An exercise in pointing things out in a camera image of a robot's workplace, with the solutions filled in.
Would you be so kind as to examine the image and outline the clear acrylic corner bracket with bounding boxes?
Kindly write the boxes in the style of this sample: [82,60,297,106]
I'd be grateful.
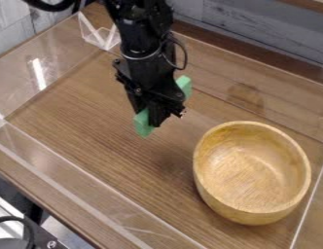
[77,13,121,51]

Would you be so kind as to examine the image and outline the light brown wooden bowl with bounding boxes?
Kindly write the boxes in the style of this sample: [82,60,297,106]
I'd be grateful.
[193,121,312,226]

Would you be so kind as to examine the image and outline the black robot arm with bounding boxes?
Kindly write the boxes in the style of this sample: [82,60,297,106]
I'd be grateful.
[103,0,188,127]

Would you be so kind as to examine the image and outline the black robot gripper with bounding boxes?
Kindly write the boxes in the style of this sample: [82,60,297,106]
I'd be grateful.
[113,53,185,127]

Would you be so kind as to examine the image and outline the black cable bottom left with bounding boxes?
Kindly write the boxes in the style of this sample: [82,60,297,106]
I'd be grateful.
[0,215,38,249]

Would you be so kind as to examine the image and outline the green rectangular block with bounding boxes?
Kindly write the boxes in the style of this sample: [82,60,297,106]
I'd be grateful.
[133,75,193,137]

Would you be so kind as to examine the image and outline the black metal mount with screw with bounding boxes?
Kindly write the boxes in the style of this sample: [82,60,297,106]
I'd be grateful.
[23,217,69,249]

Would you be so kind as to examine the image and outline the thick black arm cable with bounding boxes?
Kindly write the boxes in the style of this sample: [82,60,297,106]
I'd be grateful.
[23,0,78,13]

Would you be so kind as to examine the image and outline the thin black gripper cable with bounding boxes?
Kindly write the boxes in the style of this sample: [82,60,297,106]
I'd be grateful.
[161,33,189,71]

